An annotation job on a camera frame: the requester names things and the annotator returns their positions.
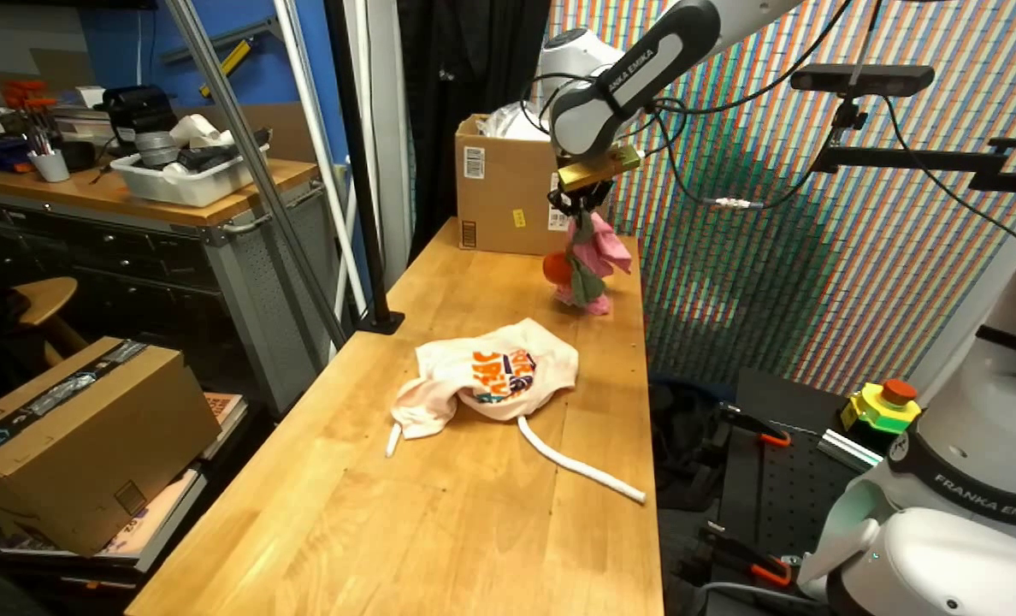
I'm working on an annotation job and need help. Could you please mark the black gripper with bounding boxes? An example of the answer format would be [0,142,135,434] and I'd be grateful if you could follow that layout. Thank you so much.
[553,183,623,226]

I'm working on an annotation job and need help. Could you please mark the white rope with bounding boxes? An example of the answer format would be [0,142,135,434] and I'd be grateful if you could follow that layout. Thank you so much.
[383,415,651,512]

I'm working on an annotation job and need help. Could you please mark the yellowish wrist camera box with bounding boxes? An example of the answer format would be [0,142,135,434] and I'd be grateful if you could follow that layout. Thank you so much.
[553,145,645,194]

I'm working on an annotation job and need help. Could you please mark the white cup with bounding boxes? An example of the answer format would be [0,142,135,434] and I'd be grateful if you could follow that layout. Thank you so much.
[26,145,76,190]

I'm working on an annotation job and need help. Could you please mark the pale t-shirt with orange print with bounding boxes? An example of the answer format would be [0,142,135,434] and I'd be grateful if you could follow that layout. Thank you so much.
[385,316,580,447]

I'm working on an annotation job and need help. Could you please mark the cardboard box with dark tape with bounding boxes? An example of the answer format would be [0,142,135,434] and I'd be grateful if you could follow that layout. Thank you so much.
[0,331,222,557]

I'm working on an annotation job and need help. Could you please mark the green plush leaves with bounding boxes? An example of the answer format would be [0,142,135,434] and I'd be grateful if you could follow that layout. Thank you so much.
[541,222,612,311]

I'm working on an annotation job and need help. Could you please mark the white metal pole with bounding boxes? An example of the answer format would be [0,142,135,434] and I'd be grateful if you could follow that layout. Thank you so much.
[270,0,377,324]

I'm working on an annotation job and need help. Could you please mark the black camera on mount arm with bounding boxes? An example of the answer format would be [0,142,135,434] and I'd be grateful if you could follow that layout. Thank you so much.
[788,63,1016,194]

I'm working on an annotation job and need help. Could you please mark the silver tripod leg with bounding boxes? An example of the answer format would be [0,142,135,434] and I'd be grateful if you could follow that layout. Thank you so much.
[161,0,351,348]

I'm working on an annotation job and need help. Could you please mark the round wooden stool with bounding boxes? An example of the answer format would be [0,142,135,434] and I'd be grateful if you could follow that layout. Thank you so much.
[7,275,86,361]

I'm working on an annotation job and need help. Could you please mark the pink cloth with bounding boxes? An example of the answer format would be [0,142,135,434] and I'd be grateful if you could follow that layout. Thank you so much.
[560,208,635,320]

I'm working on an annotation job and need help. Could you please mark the cardboard box with white labels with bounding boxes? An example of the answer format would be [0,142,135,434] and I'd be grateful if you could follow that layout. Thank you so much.
[450,110,580,257]

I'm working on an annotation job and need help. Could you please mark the white plastic bin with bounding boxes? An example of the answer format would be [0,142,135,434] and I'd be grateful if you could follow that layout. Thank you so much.
[106,133,259,208]

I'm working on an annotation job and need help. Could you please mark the orange handled clamp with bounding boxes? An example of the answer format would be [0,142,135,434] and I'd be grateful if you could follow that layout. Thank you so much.
[718,402,798,453]
[701,525,801,594]

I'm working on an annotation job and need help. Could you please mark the yellow red emergency stop button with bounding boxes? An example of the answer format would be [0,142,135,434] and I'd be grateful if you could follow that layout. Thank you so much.
[839,374,925,442]

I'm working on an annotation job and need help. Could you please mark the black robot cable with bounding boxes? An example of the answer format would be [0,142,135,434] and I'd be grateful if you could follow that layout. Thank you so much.
[639,0,876,217]

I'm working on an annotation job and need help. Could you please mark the wooden top workbench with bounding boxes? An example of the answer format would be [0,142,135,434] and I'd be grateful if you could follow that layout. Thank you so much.
[0,156,343,415]

